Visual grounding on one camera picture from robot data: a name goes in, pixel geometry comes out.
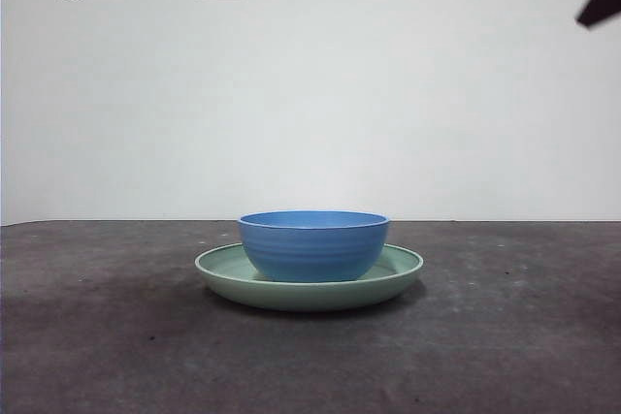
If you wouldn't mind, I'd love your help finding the blue ribbed bowl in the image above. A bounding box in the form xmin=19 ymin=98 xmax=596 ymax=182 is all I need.
xmin=237 ymin=210 xmax=391 ymax=283

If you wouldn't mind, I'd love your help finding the pale green round plate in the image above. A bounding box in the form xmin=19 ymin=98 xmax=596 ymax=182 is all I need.
xmin=194 ymin=241 xmax=425 ymax=313

